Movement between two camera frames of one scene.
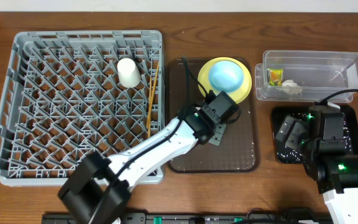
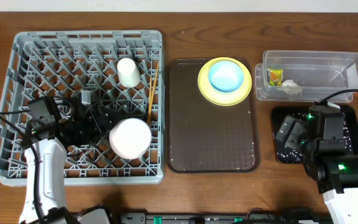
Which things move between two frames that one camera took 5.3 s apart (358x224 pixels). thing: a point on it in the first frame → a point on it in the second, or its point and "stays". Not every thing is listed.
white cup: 128,74 stays
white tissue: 291,87 stays
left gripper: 217,137 → 95,121
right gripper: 300,128 stays
